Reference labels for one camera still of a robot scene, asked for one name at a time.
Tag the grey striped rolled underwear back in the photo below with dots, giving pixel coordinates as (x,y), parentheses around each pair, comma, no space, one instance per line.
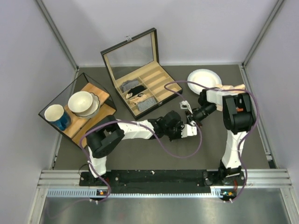
(129,84)

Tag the blue white mug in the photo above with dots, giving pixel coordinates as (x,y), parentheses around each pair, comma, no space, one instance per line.
(57,115)

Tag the white paper plate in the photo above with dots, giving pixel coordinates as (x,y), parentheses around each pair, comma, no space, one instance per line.
(205,78)

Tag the black frame wooden shelf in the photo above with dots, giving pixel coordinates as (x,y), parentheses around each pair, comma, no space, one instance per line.
(79,126)

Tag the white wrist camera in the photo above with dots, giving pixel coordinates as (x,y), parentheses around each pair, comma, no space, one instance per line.
(184,105)
(190,130)

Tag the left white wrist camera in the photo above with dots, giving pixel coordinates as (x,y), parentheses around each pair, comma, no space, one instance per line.
(190,130)

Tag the grey striped rolled underwear front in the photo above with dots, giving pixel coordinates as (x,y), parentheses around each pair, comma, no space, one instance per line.
(146,104)

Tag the cream ceramic bowl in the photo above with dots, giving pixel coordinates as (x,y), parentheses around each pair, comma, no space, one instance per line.
(80,101)

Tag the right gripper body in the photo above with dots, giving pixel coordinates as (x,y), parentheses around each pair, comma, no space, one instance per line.
(198,115)

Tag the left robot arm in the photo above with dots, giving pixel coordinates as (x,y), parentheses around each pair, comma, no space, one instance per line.
(103,141)

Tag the beige rolled underwear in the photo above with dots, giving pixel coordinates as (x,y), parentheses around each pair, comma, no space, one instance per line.
(135,99)

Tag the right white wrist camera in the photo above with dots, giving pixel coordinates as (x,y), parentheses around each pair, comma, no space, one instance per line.
(184,105)

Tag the scalloped grey dish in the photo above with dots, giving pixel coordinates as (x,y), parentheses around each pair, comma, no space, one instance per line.
(92,110)

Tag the grey striped rolled underwear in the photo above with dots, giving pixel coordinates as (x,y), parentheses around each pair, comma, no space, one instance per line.
(129,84)
(146,104)

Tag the peach cloth pile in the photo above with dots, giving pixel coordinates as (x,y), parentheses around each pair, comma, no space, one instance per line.
(234,89)

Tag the black rolled underwear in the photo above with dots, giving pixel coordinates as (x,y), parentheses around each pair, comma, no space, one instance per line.
(136,90)

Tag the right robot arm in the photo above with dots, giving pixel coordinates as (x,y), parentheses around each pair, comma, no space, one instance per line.
(238,118)

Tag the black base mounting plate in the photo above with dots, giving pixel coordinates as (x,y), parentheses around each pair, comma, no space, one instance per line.
(167,181)

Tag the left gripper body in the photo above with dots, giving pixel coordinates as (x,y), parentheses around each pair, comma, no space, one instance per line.
(174,132)

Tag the black compartment storage box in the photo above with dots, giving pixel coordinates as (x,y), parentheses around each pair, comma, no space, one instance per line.
(138,57)

